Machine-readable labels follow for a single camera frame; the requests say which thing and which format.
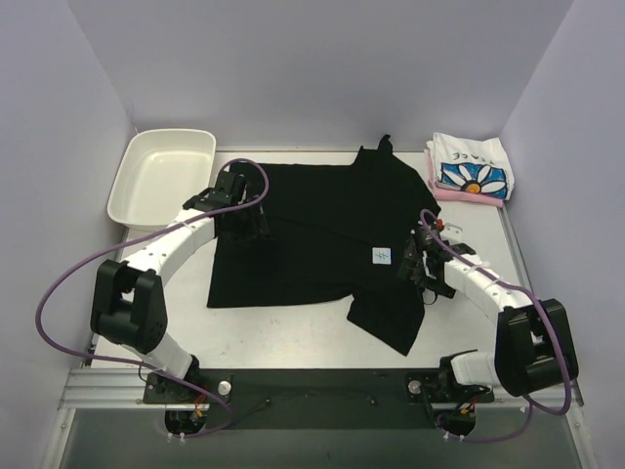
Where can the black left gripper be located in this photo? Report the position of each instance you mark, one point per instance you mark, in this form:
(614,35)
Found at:
(245,225)

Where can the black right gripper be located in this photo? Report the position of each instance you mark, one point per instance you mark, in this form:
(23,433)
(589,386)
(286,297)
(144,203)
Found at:
(410,264)

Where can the white plastic bin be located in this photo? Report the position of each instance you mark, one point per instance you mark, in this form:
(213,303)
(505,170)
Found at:
(160,170)

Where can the black t shirt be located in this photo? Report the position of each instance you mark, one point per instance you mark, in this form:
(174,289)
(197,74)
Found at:
(335,231)

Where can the white daisy print t shirt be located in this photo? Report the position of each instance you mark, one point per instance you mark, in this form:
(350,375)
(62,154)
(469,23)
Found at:
(465,165)

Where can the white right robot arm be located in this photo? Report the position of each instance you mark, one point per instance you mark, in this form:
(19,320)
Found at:
(533,348)

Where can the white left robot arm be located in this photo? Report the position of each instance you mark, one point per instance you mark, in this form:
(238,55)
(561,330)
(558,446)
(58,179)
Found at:
(129,306)

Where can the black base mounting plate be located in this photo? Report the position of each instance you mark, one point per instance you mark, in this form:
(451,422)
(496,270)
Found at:
(315,399)

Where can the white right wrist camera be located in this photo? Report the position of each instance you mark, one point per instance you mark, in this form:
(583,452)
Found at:
(451,228)

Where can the aluminium front rail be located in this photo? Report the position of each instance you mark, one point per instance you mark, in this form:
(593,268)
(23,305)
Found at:
(103,388)

